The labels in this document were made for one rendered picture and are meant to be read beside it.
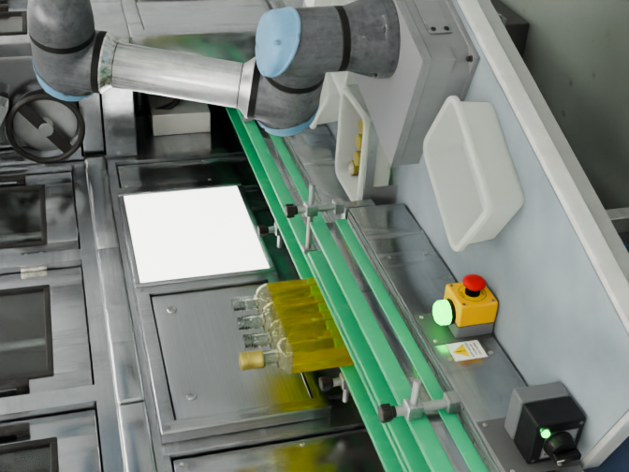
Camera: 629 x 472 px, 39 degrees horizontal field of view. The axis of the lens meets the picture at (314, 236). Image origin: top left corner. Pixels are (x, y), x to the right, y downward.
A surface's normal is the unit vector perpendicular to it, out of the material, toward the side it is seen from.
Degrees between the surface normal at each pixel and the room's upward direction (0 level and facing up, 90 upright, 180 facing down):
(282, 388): 90
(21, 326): 90
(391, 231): 90
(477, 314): 90
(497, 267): 0
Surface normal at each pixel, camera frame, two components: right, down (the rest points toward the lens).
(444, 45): 0.15, -0.61
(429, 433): 0.06, -0.83
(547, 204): -0.96, 0.11
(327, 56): 0.26, 0.63
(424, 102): 0.24, 0.79
